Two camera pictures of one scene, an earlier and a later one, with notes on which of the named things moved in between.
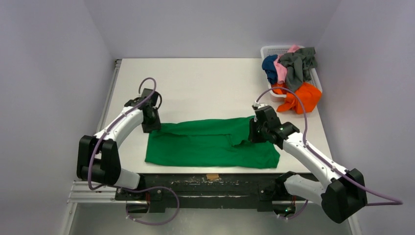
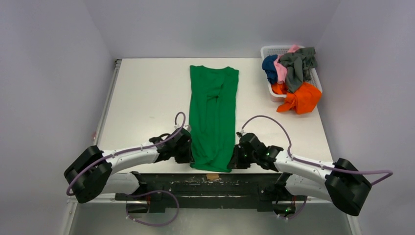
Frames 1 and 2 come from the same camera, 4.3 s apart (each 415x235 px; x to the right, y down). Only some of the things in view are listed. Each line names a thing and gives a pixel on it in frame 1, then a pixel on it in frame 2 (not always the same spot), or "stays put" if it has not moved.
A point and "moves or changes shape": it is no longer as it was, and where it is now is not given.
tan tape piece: (212, 176) stays put
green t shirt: (223, 143) moves or changes shape
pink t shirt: (281, 70) stays put
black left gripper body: (152, 124) -> (182, 154)
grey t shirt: (298, 63) stays put
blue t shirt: (268, 65) stays put
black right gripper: (255, 133) -> (239, 155)
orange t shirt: (310, 95) stays put
